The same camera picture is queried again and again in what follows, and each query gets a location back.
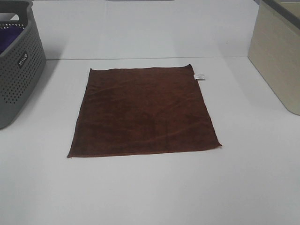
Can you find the brown towel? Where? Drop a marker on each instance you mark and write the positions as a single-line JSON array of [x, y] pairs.
[[137, 111]]

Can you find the white towel care label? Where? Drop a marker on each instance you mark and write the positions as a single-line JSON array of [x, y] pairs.
[[199, 77]]

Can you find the grey perforated plastic basket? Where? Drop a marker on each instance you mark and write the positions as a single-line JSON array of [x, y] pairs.
[[22, 66]]

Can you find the beige storage bin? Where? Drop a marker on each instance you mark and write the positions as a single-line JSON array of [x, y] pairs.
[[275, 49]]

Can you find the purple cloth in basket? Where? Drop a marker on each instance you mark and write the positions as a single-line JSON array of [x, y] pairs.
[[11, 36]]

